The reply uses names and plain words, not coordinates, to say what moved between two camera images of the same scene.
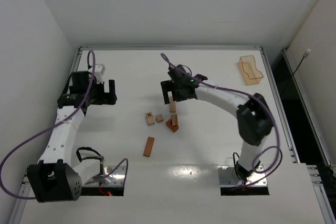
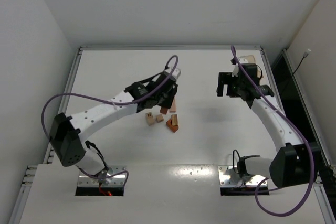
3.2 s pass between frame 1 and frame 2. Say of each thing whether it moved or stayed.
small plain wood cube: stayed
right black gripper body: moved
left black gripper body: moved
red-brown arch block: stayed
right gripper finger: moved
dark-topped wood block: stayed
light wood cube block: stayed
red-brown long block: moved
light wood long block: stayed
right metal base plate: stayed
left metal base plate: stayed
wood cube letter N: stayed
